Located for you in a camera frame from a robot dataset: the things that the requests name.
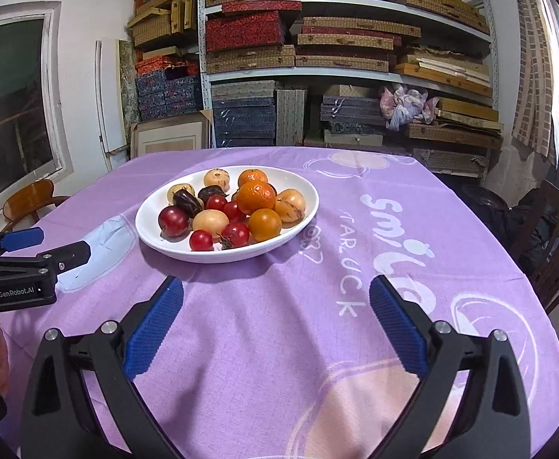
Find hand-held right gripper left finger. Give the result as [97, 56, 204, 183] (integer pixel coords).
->
[20, 276, 185, 459]

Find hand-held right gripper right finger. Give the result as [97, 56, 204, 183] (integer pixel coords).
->
[368, 275, 533, 459]

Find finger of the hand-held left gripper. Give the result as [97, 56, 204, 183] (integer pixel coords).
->
[2, 241, 91, 284]
[0, 228, 45, 261]

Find dark red plum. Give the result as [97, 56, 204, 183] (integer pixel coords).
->
[158, 205, 190, 238]

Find round yellow passion fruit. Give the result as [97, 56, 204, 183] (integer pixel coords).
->
[192, 209, 230, 234]

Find red tomato with dry stem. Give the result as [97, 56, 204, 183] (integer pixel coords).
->
[218, 222, 251, 251]

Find dark water chestnut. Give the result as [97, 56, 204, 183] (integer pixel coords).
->
[173, 189, 204, 218]
[197, 184, 227, 204]

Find small spotted yellow melon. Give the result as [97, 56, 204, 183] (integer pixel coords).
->
[203, 168, 231, 191]

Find white oval dish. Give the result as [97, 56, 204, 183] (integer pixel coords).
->
[135, 165, 320, 265]

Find striped yellow pepino melon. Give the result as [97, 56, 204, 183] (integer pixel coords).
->
[275, 188, 306, 224]

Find large mandarin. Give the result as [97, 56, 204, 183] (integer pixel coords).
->
[236, 181, 277, 216]

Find light wooden chair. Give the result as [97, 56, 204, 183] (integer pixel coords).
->
[2, 179, 72, 233]

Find purple printed tablecloth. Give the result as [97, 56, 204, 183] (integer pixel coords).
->
[0, 147, 559, 459]

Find white framed window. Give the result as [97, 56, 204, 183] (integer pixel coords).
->
[0, 2, 72, 221]

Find dark bag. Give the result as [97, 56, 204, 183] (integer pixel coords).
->
[456, 186, 548, 269]

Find white board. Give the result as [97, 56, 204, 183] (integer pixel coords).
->
[95, 39, 132, 154]

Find framed picture in cardboard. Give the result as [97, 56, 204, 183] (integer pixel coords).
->
[130, 110, 213, 158]

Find green marbled slab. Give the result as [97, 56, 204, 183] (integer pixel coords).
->
[118, 41, 141, 125]

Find stack of blue floral boxes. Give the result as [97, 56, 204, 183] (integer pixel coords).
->
[136, 57, 204, 120]

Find stack of flat wooden cases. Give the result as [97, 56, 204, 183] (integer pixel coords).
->
[406, 98, 505, 175]

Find stack of dark patterned boxes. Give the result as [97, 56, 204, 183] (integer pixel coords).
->
[320, 85, 388, 146]

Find stack of dark grey boxes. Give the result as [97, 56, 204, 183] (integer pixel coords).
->
[211, 81, 277, 148]

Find pink cloth bundle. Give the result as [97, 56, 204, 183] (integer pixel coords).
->
[380, 83, 440, 131]

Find upright woven panels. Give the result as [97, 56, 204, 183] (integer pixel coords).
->
[276, 88, 307, 146]

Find white metal shelf rack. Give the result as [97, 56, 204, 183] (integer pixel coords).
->
[198, 0, 500, 187]

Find stack of yellow wooden boxes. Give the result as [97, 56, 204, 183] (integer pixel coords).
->
[394, 45, 493, 97]

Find stack of red floral boxes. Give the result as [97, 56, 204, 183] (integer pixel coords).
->
[206, 1, 302, 53]

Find brick pattern curtain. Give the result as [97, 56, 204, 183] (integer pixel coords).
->
[511, 0, 559, 166]

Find stack of long wooden boxes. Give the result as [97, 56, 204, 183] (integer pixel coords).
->
[383, 0, 491, 34]

